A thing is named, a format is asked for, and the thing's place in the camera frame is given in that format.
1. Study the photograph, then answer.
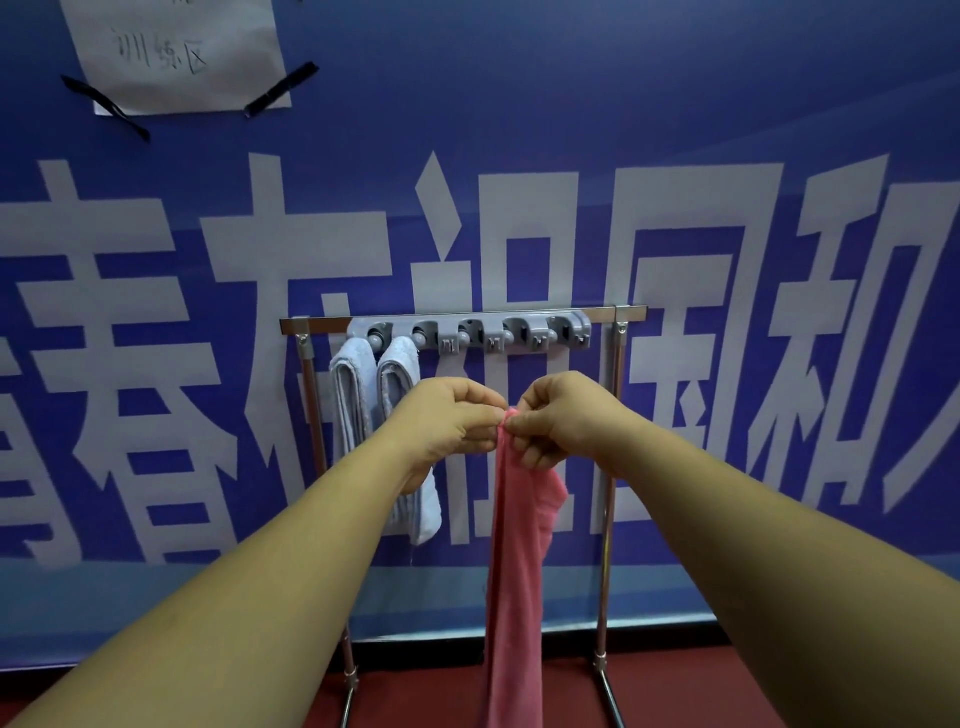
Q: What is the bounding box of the person's right hand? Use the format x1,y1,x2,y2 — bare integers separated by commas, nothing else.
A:
503,371,654,481

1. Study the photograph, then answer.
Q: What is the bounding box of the person's left hand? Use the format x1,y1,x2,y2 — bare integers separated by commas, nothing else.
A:
382,377,510,496

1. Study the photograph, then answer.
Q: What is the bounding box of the plain light blue towel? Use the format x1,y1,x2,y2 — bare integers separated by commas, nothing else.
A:
374,335,444,547

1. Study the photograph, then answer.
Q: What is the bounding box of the striped light blue towel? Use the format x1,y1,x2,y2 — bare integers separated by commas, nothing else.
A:
328,337,382,463

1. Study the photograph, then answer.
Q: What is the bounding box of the pink towel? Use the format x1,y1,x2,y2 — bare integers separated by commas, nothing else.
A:
479,408,570,728

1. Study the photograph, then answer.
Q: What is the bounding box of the metal towel rack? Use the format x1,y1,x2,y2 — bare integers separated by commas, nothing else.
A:
279,305,649,728

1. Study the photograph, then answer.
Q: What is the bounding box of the person's right forearm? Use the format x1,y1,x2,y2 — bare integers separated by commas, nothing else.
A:
618,419,960,728

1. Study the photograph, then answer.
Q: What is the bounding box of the person's left forearm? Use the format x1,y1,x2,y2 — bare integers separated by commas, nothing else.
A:
7,434,414,728

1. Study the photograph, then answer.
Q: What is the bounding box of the grey plastic clip strip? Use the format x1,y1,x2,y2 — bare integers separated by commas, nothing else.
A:
346,309,594,355

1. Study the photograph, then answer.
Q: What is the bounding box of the blue banner with white characters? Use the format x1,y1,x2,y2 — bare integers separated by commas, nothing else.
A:
0,0,960,669

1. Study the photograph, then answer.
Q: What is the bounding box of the black tape strip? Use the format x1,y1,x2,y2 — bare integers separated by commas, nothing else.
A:
61,74,151,142
243,62,320,118

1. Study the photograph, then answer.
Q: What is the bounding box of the white paper sign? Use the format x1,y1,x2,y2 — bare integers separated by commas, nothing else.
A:
59,0,292,118

